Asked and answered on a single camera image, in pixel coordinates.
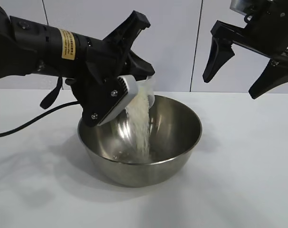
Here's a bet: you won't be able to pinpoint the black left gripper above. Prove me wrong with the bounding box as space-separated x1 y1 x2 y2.
85 10 156 83

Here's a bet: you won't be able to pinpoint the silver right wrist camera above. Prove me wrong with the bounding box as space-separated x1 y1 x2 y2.
230 0 248 13

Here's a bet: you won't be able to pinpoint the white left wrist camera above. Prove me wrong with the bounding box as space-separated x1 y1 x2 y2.
82 75 138 128

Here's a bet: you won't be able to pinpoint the white rice grains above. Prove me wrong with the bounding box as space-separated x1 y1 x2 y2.
124 85 154 164

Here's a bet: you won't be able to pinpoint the stainless steel mixing bowl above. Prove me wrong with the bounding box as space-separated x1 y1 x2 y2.
77 95 203 188

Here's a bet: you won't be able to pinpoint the black cable strap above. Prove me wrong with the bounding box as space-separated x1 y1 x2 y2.
40 77 63 110

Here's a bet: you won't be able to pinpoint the translucent plastic measuring cup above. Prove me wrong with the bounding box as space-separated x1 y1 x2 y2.
134 75 157 112

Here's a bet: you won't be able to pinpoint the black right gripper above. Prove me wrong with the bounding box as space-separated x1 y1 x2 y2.
202 0 288 100

